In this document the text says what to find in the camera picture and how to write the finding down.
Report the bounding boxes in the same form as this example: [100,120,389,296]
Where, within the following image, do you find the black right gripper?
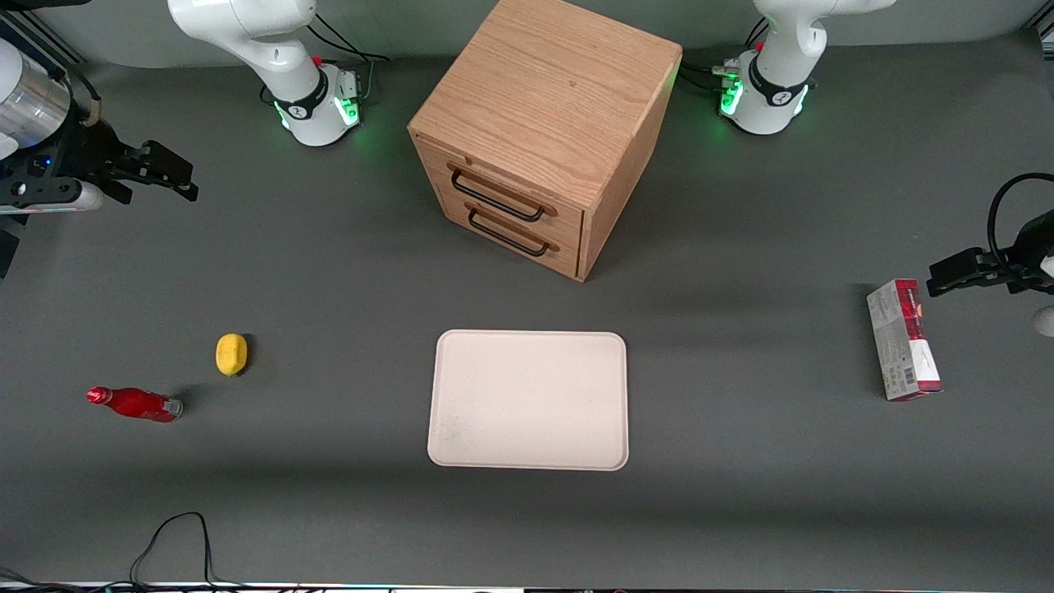
[0,122,199,207]

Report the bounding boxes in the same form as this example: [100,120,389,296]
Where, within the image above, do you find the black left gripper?
[926,209,1054,298]

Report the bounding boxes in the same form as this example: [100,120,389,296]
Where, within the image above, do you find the red coke bottle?
[86,386,184,423]

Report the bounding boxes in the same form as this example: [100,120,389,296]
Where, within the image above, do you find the beige rectangular tray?
[427,329,630,472]

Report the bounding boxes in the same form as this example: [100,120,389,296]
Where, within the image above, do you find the grey and red carton box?
[865,278,944,402]

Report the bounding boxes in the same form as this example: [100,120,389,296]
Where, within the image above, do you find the yellow lemon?
[215,333,249,377]

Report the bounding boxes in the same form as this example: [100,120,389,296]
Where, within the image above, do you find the wooden two-drawer cabinet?
[408,0,683,283]

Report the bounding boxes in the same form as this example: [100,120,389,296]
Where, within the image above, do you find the black looped gripper cable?
[986,172,1054,277]

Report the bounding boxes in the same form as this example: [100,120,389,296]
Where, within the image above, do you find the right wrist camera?
[0,178,105,217]

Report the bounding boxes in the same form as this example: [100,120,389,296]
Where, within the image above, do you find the aluminium frame profile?
[0,12,85,65]

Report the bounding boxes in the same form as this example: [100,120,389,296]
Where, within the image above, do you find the black right arm base cables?
[306,12,393,106]

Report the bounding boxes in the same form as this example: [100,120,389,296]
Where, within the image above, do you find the black arm base cables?
[306,12,393,106]
[679,16,772,96]

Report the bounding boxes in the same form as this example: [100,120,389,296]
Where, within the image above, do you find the black left arm base cables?
[679,16,772,96]

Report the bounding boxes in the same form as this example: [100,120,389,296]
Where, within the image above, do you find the black metal drawer handle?
[449,166,547,223]
[467,207,550,258]

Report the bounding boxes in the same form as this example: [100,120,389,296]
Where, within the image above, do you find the thin black table cable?
[0,511,248,592]

